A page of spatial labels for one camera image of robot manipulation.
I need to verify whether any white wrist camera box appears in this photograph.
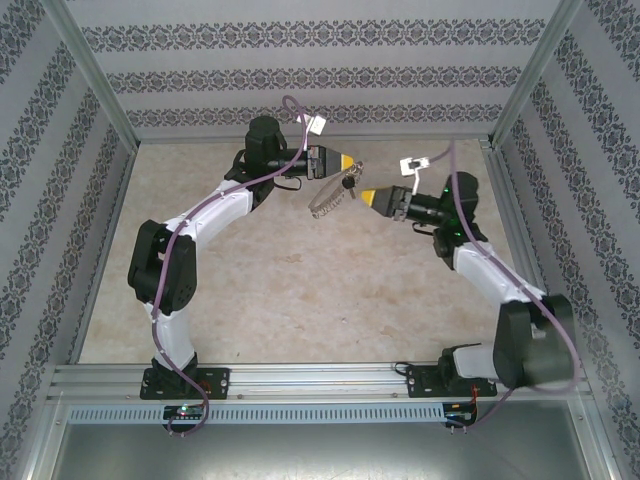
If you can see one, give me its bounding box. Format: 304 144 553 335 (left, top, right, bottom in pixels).
297 114 326 137
399 157 431 194

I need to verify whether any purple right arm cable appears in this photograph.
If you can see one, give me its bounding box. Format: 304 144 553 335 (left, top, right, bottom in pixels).
427 139 585 434

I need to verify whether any aluminium frame bar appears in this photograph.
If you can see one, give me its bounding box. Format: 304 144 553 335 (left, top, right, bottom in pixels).
19 397 69 480
569 397 627 480

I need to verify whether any aluminium back wall rail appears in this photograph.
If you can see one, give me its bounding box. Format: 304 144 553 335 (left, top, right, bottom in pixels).
133 135 496 148

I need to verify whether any aluminium left corner post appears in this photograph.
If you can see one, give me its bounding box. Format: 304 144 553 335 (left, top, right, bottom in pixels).
39 0 141 147

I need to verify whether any metal keyring holder with rings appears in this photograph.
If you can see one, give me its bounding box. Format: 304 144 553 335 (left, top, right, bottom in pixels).
308 160 364 220

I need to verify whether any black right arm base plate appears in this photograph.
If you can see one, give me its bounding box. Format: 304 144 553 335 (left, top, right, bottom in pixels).
405 363 499 399

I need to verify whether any aluminium mounting rail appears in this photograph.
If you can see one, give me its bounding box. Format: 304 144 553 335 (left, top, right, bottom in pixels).
47 363 595 402

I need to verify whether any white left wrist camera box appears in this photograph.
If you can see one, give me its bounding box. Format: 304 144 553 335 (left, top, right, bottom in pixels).
297 114 326 137

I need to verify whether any aluminium left side rail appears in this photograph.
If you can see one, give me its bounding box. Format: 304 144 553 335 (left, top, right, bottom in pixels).
67 142 141 365

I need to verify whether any aluminium right side rail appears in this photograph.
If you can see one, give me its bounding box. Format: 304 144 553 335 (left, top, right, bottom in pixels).
479 139 570 362

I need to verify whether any aluminium corner post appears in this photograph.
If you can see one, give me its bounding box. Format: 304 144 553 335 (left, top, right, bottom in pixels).
39 0 141 147
488 0 586 149

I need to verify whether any grey slotted cable duct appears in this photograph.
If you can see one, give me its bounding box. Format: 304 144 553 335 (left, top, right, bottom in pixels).
67 403 447 425

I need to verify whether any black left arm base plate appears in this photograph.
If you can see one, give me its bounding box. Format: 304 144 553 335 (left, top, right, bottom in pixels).
139 367 232 401

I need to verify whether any aluminium right corner post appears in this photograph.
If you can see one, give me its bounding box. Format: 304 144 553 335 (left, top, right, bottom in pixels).
488 0 586 149

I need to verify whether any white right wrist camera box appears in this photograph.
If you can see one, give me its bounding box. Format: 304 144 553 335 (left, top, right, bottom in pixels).
399 157 431 194

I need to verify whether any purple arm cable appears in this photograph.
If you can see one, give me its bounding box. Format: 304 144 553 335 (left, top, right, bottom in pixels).
149 95 314 439
427 139 585 434

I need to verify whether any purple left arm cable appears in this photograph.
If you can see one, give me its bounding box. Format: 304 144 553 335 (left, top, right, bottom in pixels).
149 95 314 439

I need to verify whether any grey metal sheet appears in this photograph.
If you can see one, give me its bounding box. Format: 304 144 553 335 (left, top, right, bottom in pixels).
49 422 609 480

